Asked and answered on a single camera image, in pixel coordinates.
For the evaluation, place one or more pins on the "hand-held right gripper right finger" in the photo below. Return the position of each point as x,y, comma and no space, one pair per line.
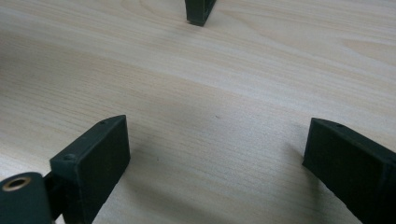
351,168

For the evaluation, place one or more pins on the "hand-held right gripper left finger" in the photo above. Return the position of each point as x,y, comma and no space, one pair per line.
93,168

